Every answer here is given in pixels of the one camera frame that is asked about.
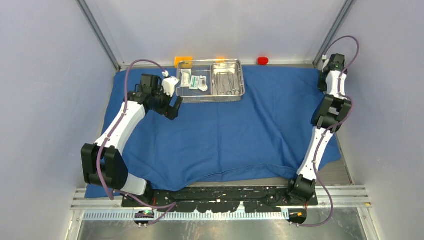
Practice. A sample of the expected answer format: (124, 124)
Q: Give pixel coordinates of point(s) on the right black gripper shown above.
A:
(322, 87)

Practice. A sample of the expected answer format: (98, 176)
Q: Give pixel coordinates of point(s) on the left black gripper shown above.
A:
(172, 112)

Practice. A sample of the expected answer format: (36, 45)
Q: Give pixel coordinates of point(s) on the green white sterile packet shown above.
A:
(194, 82)

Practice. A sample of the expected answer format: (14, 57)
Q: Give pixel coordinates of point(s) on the clear syringe packet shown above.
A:
(202, 83)

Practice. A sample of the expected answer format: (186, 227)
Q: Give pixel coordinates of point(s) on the metal mesh instrument basket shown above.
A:
(202, 68)

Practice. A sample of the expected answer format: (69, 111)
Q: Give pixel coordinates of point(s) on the steel surgical scissors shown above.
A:
(221, 86)

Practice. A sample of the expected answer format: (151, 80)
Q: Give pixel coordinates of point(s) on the steel surgical forceps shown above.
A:
(233, 90)

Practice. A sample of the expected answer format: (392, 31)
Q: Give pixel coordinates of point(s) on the blue surgical drape cloth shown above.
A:
(264, 135)

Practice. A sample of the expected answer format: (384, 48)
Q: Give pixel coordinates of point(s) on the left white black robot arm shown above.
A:
(102, 161)

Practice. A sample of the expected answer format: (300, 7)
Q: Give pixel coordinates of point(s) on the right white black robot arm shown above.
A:
(327, 119)

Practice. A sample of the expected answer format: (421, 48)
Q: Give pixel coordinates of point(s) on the large yellow plastic block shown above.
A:
(183, 62)

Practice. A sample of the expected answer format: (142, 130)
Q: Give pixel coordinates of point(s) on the stainless steel inner tray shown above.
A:
(234, 67)

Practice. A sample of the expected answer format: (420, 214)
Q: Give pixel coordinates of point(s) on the small yellow plastic block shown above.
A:
(220, 59)

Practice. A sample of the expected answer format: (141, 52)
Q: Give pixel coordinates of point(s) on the red plastic object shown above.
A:
(262, 61)

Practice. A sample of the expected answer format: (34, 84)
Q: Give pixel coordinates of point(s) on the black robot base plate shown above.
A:
(252, 199)

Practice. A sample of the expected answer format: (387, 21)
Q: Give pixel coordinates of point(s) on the aluminium frame rail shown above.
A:
(342, 196)

